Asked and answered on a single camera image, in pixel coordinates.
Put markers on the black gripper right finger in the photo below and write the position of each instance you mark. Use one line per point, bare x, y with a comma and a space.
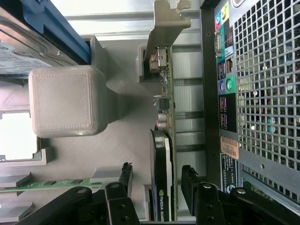
208, 206

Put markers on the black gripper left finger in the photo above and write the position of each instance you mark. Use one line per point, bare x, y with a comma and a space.
122, 206

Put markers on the green RAM stick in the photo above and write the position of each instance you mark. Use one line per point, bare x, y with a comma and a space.
47, 183

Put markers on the grey printed parts rack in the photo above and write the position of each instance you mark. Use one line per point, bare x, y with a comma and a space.
63, 100

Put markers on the copper-toned CPU chip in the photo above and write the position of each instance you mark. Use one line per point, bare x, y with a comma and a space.
16, 136

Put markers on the black open PC case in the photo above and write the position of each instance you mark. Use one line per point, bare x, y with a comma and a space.
257, 70

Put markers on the hard disk in blue carrier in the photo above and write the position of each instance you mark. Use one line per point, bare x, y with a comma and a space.
14, 58

